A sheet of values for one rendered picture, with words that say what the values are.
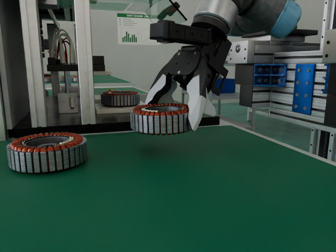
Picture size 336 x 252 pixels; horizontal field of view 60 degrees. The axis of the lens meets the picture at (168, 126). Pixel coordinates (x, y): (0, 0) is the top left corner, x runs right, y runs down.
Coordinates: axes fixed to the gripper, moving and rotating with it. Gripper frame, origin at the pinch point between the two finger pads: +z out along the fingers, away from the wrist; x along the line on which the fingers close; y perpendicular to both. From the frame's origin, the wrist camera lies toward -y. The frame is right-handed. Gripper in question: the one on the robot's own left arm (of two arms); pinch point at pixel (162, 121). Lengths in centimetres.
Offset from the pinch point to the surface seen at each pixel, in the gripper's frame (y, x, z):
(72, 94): -1.0, 37.3, -1.7
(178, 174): -2.3, -9.9, 7.3
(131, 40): 249, 482, -210
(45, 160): -15.4, 1.5, 12.3
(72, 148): -12.7, 1.2, 9.5
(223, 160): 6.0, -10.2, 2.6
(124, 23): 222, 488, -232
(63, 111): -0.9, 38.4, 3.3
